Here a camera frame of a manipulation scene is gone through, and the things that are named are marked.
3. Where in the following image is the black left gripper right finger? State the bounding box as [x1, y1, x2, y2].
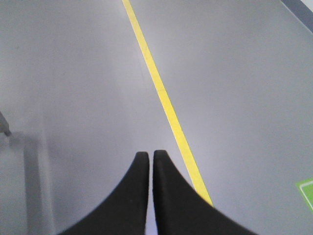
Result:
[153, 150, 253, 235]

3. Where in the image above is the yellow floor tape line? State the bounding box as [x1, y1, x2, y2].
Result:
[122, 0, 213, 206]

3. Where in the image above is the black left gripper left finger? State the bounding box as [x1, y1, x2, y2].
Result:
[61, 152, 150, 235]

